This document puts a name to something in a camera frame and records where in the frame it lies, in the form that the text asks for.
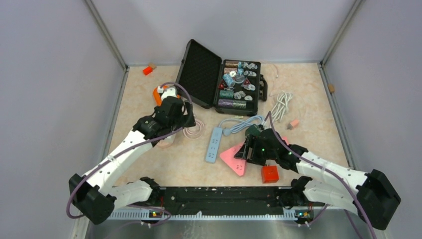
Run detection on pink coiled cable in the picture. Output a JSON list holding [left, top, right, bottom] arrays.
[[183, 114, 206, 139]]

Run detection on white coiled cable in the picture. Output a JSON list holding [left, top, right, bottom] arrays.
[[268, 91, 294, 122]]

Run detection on pink triangular power strip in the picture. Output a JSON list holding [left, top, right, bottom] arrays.
[[219, 143, 246, 177]]

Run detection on light blue power strip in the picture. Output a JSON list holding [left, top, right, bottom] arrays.
[[205, 127, 223, 163]]

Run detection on small wooden block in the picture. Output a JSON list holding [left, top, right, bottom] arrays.
[[148, 62, 157, 69]]

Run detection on small red block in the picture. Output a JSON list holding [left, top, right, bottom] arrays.
[[142, 66, 154, 76]]

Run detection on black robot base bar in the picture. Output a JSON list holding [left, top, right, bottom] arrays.
[[135, 186, 324, 216]]

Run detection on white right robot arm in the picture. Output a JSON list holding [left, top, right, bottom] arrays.
[[234, 128, 402, 230]]

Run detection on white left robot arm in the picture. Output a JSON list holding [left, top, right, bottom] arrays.
[[66, 82, 196, 225]]

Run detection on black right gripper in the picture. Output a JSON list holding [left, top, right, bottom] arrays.
[[235, 134, 278, 166]]

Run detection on pink round plug base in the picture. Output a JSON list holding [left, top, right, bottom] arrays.
[[156, 136, 175, 148]]

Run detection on black open carrying case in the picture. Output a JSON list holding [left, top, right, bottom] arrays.
[[176, 39, 268, 116]]

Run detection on wooden block on rail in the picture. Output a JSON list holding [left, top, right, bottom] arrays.
[[327, 84, 335, 94]]

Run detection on red cube socket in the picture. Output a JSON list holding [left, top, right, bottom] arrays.
[[261, 162, 280, 184]]

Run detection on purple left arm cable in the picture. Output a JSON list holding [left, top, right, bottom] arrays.
[[66, 82, 194, 228]]

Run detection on orange tape dispenser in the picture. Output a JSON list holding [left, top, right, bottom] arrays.
[[153, 86, 180, 106]]

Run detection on light blue cable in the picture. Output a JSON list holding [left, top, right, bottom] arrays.
[[217, 115, 264, 134]]

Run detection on small pink plug adapter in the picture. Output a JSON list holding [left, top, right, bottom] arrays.
[[287, 119, 300, 130]]

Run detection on dark green cube socket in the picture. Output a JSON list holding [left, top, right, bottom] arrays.
[[245, 124, 264, 136]]

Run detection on light blue plug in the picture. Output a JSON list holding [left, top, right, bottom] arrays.
[[223, 128, 231, 136]]

